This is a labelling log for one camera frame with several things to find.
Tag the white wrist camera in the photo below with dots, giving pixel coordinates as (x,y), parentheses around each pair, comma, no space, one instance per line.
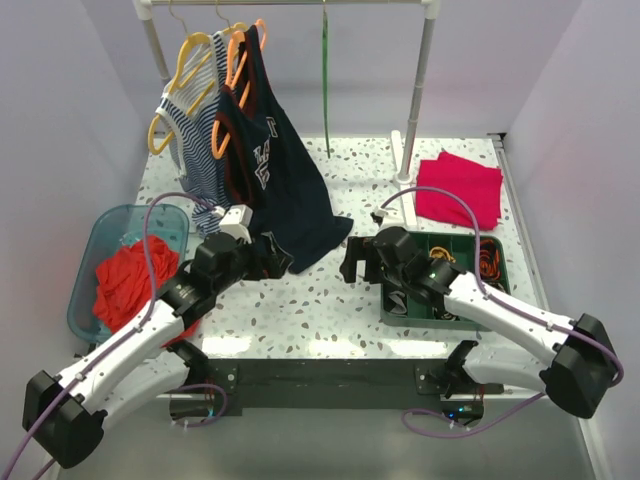
(387,217)
(236,222)

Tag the green clothes hanger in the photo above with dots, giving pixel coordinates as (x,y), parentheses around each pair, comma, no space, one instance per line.
(325,95)

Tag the yellow rolled band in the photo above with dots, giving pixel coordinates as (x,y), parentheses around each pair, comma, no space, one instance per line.
(439,252)

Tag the pink folded cloth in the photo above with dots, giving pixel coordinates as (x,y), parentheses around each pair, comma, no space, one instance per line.
(478,186)

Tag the orange black rolled band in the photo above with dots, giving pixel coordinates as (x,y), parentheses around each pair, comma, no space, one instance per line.
(489,261)

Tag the grey white rolled band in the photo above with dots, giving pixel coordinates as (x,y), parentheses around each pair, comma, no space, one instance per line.
(395,303)

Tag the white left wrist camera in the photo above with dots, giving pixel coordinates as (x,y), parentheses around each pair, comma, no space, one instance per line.
(236,222)

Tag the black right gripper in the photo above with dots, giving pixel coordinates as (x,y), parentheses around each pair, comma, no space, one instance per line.
(359,248)

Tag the teal plastic bin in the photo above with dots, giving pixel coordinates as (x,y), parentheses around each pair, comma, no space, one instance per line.
(118,227)

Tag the orange clothes hanger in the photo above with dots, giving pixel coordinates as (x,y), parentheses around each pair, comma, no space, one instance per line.
(234,70)

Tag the black white patterned rolled band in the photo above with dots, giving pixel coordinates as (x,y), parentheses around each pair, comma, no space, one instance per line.
(442,314)

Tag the navy tank top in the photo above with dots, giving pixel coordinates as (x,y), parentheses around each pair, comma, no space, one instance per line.
(268,168)

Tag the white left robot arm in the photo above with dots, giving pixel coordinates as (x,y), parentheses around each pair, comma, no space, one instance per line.
(67,413)

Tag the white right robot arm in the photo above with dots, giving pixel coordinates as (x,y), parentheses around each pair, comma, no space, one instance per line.
(571,361)

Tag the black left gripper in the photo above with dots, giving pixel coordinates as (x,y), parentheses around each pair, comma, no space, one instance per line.
(278,260)

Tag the red tank top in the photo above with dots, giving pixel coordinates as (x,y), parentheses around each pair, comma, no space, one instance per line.
(124,286)

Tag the white clothes rack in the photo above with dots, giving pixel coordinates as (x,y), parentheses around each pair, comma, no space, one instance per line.
(401,147)

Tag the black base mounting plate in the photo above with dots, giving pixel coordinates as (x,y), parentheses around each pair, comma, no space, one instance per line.
(325,384)

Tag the yellow clothes hanger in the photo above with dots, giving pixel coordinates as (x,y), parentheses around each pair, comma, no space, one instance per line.
(192,87)

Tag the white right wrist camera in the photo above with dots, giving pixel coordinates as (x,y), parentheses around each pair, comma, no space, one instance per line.
(387,217)

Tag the blue white striped tank top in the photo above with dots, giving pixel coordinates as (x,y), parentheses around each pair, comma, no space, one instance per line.
(199,173)

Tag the green compartment tray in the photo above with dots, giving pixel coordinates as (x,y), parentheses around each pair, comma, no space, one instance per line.
(462,247)

